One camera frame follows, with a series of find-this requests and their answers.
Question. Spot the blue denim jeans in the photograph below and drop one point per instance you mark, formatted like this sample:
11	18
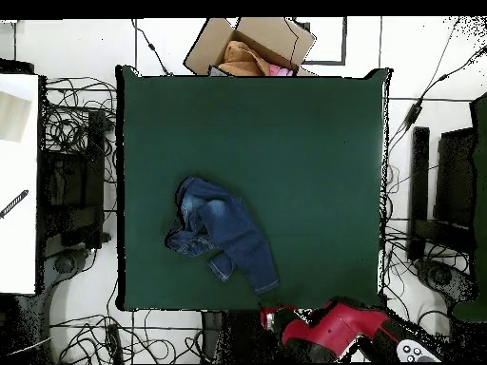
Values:
236	235

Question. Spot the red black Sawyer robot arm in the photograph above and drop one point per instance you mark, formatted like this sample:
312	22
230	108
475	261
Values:
335	327

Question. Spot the black flat panel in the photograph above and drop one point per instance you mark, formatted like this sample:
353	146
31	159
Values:
454	178

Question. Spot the slim black power strip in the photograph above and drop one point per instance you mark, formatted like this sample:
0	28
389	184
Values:
114	342

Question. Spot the dark green table cloth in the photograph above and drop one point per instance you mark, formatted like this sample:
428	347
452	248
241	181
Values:
304	152

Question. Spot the black upright bar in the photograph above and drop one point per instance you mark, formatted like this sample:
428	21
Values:
419	182

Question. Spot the grey chair base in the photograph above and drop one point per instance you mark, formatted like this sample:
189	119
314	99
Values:
64	263

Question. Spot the black metal stand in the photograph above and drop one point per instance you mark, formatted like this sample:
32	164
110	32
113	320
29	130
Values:
95	152

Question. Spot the pink cloth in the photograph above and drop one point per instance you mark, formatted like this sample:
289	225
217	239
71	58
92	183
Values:
279	71

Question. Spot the grey cloth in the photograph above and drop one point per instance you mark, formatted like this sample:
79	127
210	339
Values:
217	71

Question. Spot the white desk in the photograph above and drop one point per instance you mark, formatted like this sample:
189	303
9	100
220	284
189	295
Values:
19	247

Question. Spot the orange towel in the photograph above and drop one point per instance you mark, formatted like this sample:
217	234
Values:
239	61

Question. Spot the black ribbed strip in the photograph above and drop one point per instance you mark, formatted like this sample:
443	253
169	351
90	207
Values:
15	202

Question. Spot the brown cardboard box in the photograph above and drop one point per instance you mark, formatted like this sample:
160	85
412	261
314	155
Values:
205	49

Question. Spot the beige box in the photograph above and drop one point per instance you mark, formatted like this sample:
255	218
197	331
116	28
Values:
13	118

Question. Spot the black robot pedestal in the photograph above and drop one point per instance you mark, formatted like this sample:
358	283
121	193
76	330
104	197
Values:
236	338

